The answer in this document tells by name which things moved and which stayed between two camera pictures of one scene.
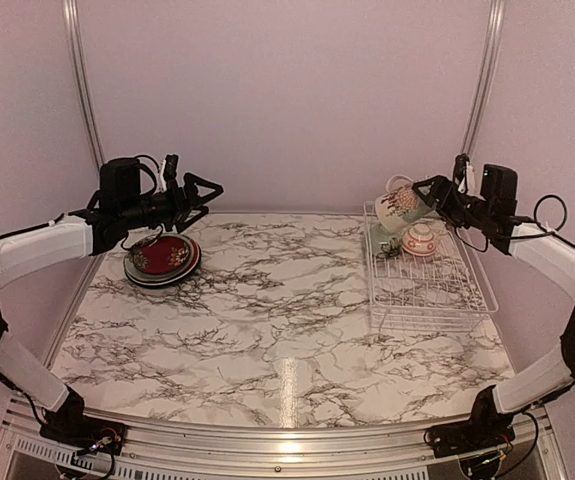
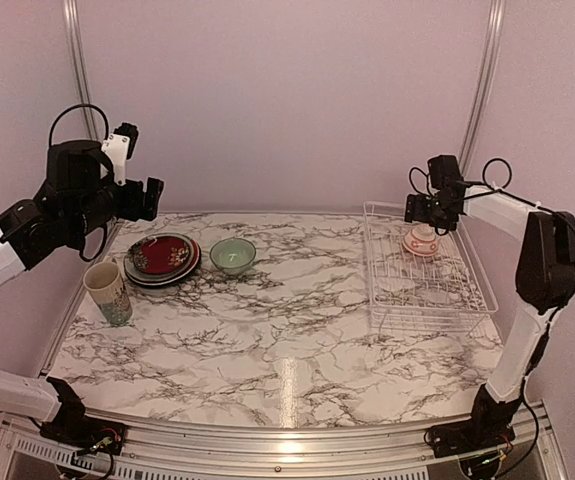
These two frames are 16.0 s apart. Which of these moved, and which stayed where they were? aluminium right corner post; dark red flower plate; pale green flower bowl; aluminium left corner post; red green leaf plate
Moved: red green leaf plate; pale green flower bowl
Stayed: aluminium right corner post; aluminium left corner post; dark red flower plate
